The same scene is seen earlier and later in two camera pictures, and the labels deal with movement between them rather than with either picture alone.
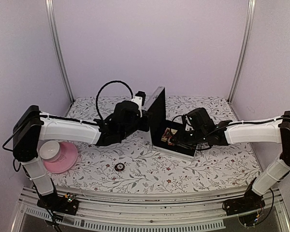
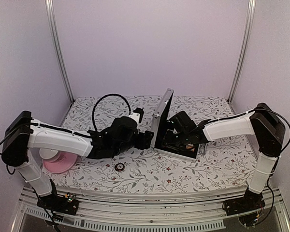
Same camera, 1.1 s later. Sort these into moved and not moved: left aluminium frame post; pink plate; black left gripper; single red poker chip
Moved: black left gripper
Not moved: pink plate; single red poker chip; left aluminium frame post
